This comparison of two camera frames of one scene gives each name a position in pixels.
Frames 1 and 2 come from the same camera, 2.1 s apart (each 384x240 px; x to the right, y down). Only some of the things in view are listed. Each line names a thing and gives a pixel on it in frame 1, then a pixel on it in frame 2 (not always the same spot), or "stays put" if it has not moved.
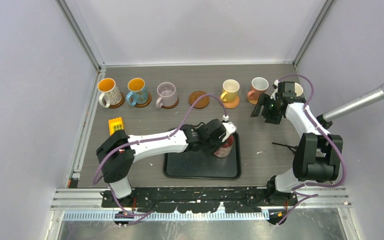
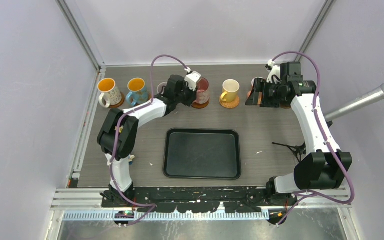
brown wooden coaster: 120,104 stays put
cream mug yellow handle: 230,88 stays put
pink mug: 224,151 -> 202,91
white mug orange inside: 110,93 stays put
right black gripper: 270,118 -> 260,85
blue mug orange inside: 139,93 stays put
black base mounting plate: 240,199 stays put
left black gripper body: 210,145 -> 186,96
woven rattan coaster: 230,105 stays put
